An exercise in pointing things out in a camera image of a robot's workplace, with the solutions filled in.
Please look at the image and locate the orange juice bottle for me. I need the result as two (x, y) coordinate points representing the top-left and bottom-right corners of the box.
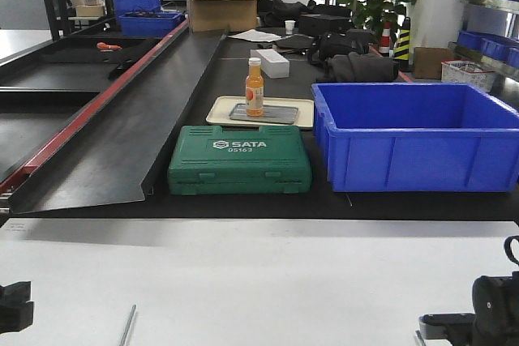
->
(245, 57), (264, 117)

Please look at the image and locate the cream plastic tray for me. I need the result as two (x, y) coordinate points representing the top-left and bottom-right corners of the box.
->
(206, 96), (314, 130)

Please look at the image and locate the brown cardboard box floor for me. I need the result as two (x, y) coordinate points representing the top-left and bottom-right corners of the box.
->
(413, 47), (455, 80)

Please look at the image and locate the large cardboard box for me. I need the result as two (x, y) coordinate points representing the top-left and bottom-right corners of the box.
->
(187, 0), (258, 32)

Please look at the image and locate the black equipment case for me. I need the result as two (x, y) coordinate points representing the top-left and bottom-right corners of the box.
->
(298, 14), (354, 37)

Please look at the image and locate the white mesh basket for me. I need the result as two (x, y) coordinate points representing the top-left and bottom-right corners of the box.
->
(441, 60), (496, 92)

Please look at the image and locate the blue bin on conveyor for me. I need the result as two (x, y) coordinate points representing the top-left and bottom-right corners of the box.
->
(118, 13), (185, 37)

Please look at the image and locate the black metal chute panel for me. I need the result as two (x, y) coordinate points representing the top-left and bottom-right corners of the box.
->
(8, 29), (226, 215)

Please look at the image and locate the dark folded jacket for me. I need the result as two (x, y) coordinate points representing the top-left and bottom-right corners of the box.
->
(316, 52), (399, 83)

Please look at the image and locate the orange white traffic cone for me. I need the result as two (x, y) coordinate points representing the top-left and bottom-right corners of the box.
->
(379, 21), (392, 57)

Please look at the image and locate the orange handled tool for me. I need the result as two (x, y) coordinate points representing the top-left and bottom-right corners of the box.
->
(97, 42), (122, 51)

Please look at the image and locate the screwdriver metal shaft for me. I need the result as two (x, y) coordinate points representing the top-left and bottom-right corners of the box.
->
(118, 304), (137, 346)

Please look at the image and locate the white rectangular box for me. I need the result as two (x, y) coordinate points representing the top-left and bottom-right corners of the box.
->
(250, 49), (290, 79)

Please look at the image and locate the white paper cup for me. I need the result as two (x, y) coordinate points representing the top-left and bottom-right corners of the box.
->
(285, 19), (295, 35)

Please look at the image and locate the small grey metal tray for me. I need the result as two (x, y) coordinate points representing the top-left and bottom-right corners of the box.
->
(229, 103), (298, 125)

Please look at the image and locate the yellow black striped post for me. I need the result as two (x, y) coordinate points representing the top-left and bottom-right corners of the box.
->
(393, 17), (411, 72)

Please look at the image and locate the red conveyor rail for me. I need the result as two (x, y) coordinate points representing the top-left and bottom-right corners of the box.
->
(1, 21), (188, 193)

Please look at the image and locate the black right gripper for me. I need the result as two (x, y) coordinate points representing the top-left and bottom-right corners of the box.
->
(418, 271), (518, 345)

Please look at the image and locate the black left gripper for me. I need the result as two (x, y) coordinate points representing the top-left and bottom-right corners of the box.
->
(1, 281), (34, 334)

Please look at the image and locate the green SATA tool case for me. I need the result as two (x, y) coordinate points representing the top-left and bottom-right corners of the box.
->
(167, 126), (312, 195)

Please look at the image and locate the large blue plastic bin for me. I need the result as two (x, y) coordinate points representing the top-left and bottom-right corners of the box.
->
(311, 83), (518, 192)

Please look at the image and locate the black bag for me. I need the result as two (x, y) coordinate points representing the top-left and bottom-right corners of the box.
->
(307, 28), (377, 66)

